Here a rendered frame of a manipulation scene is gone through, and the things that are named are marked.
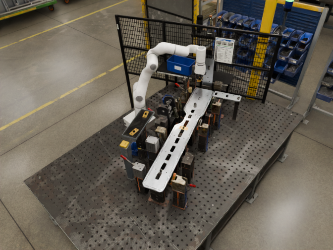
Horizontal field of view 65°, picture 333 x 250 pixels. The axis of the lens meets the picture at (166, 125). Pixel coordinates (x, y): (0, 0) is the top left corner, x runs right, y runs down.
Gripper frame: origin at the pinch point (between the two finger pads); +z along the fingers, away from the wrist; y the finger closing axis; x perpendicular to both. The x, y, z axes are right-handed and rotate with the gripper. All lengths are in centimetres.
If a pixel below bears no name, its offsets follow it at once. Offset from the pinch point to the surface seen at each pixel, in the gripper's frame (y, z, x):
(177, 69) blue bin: -38, 20, 36
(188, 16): -77, 20, 187
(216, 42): 2, -10, 55
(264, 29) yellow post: 47, -30, 58
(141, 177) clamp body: -14, 31, -109
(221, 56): 9, 5, 55
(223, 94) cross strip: 22.7, 27.7, 15.9
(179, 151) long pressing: 6, 27, -75
